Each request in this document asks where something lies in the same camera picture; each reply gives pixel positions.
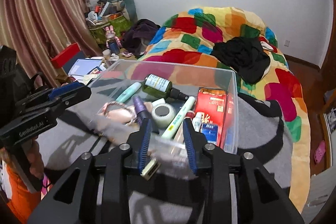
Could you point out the red paper packet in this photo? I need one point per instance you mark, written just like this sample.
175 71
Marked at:
218 108

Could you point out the pink slipper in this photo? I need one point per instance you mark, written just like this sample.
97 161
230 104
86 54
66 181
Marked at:
320 152

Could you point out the dark green glass bottle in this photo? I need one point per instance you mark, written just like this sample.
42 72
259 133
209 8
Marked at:
162 88

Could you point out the black clothing pile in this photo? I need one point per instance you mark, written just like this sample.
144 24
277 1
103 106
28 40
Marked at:
245 56

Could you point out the tan eraser block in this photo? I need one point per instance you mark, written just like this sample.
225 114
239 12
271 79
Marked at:
150 169

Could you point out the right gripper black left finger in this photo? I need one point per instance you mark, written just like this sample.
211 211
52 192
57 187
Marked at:
73 199

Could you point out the pink rabbit figurine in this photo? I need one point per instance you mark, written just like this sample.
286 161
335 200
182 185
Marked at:
112 41

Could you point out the beige lip balm stick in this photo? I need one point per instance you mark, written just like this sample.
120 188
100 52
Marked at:
197 121

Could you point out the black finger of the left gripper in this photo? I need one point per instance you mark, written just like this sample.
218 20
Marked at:
40 118
48 95

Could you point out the dark purple clothing heap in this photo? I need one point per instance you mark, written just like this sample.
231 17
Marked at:
138 37

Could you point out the white tape roll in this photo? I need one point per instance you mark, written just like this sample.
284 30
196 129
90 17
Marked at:
163 114

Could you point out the blue card box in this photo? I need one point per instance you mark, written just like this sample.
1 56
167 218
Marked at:
210 131

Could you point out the green basket of clutter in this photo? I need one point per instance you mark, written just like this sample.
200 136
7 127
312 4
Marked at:
106 16

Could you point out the grey black striped blanket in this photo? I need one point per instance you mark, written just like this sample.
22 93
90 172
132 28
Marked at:
176 180

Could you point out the purple and black bottle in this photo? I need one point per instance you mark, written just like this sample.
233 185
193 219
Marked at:
142 113

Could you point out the grey neck pillow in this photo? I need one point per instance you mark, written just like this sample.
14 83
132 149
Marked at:
127 8

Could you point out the striped pink curtain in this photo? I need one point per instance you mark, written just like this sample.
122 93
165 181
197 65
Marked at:
38 30

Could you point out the person's left hand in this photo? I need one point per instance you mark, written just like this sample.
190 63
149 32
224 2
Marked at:
34 157

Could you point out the mint green highlighter pen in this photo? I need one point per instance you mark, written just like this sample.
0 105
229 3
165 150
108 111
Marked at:
128 92

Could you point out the blue white booklet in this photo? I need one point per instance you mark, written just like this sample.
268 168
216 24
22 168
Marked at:
83 67

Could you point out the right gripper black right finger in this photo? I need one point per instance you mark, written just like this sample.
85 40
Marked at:
259 199

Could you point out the light green marker tube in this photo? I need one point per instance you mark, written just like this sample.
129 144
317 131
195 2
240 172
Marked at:
173 127

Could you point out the red box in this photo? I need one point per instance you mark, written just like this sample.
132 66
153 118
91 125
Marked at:
65 55

